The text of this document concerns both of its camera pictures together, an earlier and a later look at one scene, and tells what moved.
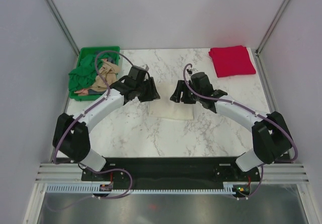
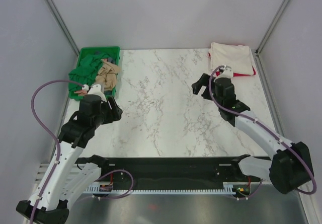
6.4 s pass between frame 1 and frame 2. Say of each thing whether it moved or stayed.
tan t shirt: stayed
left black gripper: moved
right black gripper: moved
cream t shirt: moved
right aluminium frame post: stayed
